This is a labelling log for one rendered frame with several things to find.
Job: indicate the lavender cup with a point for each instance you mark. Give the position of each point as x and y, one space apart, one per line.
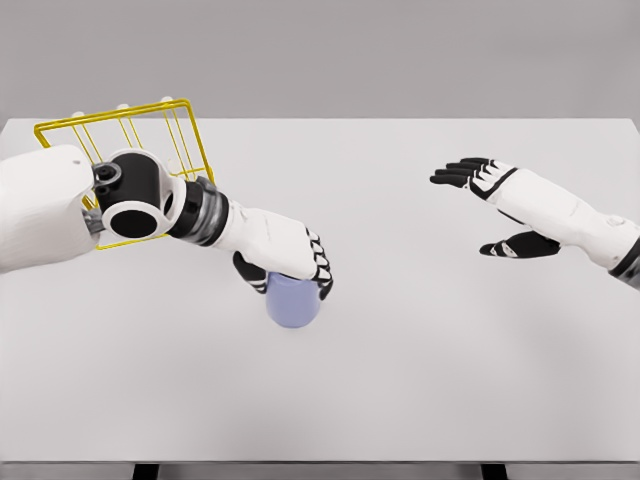
292 302

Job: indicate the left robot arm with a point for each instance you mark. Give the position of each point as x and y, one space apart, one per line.
125 200

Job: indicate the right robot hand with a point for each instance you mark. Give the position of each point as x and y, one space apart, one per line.
520 200

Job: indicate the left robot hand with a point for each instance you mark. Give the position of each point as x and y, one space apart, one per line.
285 247

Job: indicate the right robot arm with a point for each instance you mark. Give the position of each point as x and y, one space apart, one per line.
607 232

